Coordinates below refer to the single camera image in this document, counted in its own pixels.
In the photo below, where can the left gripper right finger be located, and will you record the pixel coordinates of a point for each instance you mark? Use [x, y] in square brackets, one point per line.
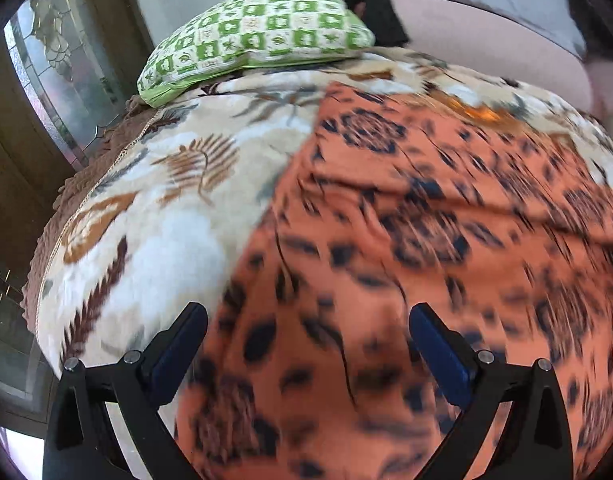
[535, 442]

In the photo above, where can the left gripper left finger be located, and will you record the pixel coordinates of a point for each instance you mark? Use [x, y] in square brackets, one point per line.
[80, 442]

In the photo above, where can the orange black floral blouse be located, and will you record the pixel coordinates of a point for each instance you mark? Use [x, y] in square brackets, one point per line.
[308, 370]

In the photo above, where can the cream leaf print blanket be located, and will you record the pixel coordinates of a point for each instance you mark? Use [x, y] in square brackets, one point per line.
[163, 218]

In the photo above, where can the wooden glass door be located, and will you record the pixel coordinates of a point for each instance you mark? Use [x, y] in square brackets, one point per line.
[67, 68]

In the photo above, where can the green white patterned pillow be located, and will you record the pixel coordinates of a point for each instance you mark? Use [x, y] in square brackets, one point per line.
[241, 34]

